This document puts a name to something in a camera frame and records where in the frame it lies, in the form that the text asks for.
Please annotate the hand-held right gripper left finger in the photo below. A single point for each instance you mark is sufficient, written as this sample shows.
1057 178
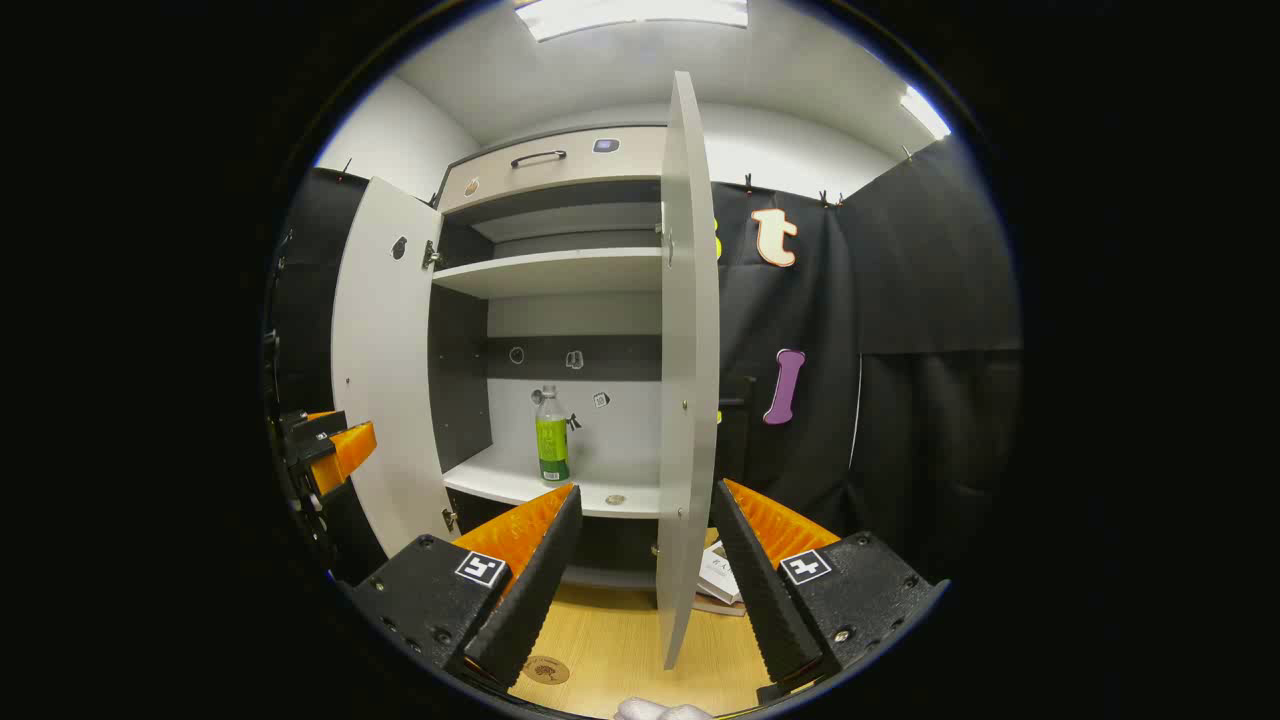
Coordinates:
535 590

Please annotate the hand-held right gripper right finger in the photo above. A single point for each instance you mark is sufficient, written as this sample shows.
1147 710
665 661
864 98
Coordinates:
760 590

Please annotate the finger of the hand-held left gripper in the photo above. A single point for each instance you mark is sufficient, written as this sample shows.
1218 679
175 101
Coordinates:
352 448
315 428

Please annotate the grey cabinet door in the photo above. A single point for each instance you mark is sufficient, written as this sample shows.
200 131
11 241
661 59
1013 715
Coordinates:
385 380
688 350

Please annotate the round brown coaster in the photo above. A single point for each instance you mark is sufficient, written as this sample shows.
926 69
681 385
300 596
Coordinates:
546 670

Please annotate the green label bottle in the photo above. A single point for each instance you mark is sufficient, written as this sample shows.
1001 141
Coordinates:
552 445

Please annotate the grey cabinet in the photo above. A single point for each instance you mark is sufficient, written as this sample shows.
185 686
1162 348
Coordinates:
560 270

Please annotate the grey cabinet drawer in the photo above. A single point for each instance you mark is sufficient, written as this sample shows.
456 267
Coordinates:
600 170

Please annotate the thin brown book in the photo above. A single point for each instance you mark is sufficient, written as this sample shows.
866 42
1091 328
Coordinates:
720 607

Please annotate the black backdrop cloth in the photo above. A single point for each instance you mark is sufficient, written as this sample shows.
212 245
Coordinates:
900 400

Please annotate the ceiling light panel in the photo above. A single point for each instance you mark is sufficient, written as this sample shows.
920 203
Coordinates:
630 15
925 112

